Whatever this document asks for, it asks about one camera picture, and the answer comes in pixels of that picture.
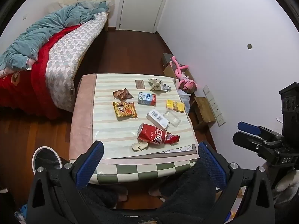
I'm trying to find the brown snack packet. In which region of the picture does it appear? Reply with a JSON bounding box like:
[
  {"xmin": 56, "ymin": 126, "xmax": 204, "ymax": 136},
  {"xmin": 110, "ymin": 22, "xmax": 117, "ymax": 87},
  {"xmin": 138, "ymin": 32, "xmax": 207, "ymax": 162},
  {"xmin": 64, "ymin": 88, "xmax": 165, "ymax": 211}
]
[{"xmin": 113, "ymin": 88, "xmax": 134, "ymax": 101}]

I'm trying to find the checkered bed sheet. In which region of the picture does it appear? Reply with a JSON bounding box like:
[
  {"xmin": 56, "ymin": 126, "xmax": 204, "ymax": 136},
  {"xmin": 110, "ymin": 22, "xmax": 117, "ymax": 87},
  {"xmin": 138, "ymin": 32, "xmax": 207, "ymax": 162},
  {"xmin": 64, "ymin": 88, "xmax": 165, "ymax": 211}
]
[{"xmin": 45, "ymin": 13, "xmax": 109, "ymax": 112}]

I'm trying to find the clear plastic tray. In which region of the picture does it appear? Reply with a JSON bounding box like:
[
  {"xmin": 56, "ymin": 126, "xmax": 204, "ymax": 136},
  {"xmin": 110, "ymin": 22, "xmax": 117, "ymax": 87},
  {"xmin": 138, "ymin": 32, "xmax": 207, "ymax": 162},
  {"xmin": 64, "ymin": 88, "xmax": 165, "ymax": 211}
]
[{"xmin": 163, "ymin": 110, "xmax": 181, "ymax": 127}]

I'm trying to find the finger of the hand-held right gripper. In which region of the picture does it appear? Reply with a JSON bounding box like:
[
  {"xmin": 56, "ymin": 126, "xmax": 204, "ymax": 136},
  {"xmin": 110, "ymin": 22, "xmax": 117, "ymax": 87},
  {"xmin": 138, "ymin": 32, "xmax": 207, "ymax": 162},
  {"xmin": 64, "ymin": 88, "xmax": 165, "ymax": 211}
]
[
  {"xmin": 232, "ymin": 131, "xmax": 269, "ymax": 155},
  {"xmin": 238, "ymin": 121, "xmax": 284, "ymax": 143}
]

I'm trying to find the striped tablecloth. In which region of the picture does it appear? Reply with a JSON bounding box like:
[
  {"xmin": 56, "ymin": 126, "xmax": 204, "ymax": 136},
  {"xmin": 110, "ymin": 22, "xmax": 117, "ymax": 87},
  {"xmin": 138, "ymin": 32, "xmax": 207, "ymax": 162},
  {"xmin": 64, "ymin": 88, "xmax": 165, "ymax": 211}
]
[{"xmin": 69, "ymin": 73, "xmax": 200, "ymax": 166}]

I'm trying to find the wooden stool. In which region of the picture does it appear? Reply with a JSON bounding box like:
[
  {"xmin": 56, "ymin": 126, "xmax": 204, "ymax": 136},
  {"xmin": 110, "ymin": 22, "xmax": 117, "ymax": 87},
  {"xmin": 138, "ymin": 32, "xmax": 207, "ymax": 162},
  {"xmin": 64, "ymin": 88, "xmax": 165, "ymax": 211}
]
[{"xmin": 194, "ymin": 96, "xmax": 216, "ymax": 130}]

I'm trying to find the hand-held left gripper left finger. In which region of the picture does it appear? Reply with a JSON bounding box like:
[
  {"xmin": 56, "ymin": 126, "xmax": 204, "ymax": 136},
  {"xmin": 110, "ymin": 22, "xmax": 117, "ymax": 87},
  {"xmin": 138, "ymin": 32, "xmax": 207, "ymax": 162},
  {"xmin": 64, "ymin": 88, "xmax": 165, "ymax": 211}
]
[{"xmin": 26, "ymin": 141, "xmax": 104, "ymax": 224}]

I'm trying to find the white door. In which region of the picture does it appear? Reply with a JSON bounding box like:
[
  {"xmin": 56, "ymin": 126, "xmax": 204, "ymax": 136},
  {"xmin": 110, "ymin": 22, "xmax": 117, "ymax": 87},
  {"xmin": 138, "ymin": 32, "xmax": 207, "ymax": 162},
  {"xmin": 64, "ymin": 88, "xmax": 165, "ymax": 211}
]
[{"xmin": 116, "ymin": 0, "xmax": 174, "ymax": 33}]

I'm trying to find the person's leg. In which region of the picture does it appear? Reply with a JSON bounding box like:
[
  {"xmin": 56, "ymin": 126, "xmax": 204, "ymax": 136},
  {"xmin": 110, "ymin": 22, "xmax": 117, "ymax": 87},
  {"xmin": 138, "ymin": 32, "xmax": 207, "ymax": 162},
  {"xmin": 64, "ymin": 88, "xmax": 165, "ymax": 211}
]
[
  {"xmin": 148, "ymin": 160, "xmax": 232, "ymax": 224},
  {"xmin": 78, "ymin": 184, "xmax": 129, "ymax": 224}
]

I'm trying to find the red blanket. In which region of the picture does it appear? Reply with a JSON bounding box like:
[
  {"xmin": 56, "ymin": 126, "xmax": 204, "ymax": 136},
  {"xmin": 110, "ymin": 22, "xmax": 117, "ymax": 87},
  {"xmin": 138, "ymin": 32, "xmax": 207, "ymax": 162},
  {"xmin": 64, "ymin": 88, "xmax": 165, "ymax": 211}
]
[{"xmin": 0, "ymin": 23, "xmax": 82, "ymax": 119}]

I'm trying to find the brown cardboard box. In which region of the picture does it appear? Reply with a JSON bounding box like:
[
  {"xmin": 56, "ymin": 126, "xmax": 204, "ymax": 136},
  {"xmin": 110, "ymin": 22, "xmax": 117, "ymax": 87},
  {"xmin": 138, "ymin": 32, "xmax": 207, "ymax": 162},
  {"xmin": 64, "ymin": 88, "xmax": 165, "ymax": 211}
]
[{"xmin": 163, "ymin": 52, "xmax": 187, "ymax": 80}]

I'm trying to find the blue-grey quilt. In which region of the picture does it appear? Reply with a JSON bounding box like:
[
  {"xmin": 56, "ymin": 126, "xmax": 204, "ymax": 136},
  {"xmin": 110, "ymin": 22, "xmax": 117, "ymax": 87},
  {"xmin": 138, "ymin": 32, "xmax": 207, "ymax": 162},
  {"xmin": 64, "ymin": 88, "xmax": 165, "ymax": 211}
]
[{"xmin": 0, "ymin": 0, "xmax": 110, "ymax": 70}]

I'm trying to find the person's left leg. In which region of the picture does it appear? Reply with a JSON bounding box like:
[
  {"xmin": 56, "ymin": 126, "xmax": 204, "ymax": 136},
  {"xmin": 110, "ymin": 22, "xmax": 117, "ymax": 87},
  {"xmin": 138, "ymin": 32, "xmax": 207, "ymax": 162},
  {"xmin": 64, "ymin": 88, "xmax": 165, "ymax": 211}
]
[{"xmin": 78, "ymin": 184, "xmax": 129, "ymax": 224}]

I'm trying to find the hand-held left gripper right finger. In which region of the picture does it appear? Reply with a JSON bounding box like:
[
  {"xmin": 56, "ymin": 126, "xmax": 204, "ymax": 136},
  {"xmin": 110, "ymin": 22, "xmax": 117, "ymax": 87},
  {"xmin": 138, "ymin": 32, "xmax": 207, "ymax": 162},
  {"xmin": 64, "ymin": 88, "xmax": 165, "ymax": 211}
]
[{"xmin": 197, "ymin": 141, "xmax": 275, "ymax": 224}]

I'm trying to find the white cardboard box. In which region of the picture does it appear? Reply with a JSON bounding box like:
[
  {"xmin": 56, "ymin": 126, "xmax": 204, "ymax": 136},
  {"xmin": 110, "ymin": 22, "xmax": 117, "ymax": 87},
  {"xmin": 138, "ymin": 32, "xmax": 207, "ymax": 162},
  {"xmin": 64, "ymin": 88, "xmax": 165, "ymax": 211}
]
[{"xmin": 146, "ymin": 109, "xmax": 169, "ymax": 129}]

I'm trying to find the blue and red milk carton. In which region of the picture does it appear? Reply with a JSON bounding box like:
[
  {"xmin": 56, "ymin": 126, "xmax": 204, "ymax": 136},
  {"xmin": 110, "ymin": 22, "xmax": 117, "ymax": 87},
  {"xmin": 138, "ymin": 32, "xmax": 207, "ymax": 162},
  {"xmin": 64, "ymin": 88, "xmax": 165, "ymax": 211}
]
[{"xmin": 137, "ymin": 92, "xmax": 156, "ymax": 106}]

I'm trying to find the white plastic bag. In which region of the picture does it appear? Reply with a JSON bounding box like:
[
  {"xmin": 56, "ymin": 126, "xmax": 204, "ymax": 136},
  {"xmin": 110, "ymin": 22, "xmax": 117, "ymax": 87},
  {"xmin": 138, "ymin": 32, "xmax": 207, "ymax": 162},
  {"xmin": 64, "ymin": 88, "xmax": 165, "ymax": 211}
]
[{"xmin": 179, "ymin": 90, "xmax": 191, "ymax": 112}]

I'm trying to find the pink plush toy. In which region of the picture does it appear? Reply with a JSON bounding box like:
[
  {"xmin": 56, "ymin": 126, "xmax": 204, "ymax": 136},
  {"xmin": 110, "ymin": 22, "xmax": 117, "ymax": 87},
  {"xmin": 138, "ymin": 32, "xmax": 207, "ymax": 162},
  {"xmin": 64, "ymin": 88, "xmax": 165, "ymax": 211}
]
[{"xmin": 170, "ymin": 56, "xmax": 197, "ymax": 90}]

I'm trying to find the yellow snack packet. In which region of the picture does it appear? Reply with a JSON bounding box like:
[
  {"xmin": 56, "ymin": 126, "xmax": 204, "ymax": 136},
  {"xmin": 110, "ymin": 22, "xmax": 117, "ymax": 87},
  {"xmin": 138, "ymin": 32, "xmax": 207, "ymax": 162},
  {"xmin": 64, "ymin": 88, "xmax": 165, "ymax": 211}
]
[{"xmin": 112, "ymin": 101, "xmax": 138, "ymax": 118}]

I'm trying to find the crushed red soda can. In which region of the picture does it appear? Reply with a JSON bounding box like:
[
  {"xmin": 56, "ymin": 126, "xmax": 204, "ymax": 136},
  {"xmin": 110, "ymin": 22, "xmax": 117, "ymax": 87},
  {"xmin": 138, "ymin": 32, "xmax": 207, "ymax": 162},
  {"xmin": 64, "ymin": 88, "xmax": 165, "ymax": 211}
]
[{"xmin": 137, "ymin": 123, "xmax": 181, "ymax": 146}]

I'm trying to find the green checkered tablecloth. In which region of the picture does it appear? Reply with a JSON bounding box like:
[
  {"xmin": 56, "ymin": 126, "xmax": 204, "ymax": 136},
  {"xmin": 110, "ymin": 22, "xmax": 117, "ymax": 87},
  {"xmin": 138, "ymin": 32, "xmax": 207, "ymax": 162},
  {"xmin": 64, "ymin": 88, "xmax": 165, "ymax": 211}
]
[{"xmin": 90, "ymin": 157, "xmax": 199, "ymax": 185}]

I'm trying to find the person's right leg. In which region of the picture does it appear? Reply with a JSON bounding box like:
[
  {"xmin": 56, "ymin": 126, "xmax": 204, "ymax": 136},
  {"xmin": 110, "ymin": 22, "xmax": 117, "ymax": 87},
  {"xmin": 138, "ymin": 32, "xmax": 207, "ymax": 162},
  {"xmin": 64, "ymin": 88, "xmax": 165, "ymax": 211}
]
[{"xmin": 148, "ymin": 160, "xmax": 232, "ymax": 224}]

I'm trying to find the crumpled white silver wrapper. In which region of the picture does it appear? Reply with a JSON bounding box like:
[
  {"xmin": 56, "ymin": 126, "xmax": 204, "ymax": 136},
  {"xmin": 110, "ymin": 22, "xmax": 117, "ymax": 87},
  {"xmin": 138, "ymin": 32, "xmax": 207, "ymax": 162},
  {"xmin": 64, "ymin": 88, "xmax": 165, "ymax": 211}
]
[{"xmin": 148, "ymin": 78, "xmax": 166, "ymax": 91}]

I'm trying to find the yellow cigarette box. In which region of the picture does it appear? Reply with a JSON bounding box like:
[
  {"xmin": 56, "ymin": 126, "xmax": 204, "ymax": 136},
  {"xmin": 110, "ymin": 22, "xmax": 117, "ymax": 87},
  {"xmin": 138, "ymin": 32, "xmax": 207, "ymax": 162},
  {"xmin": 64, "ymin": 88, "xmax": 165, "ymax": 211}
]
[{"xmin": 166, "ymin": 99, "xmax": 185, "ymax": 113}]

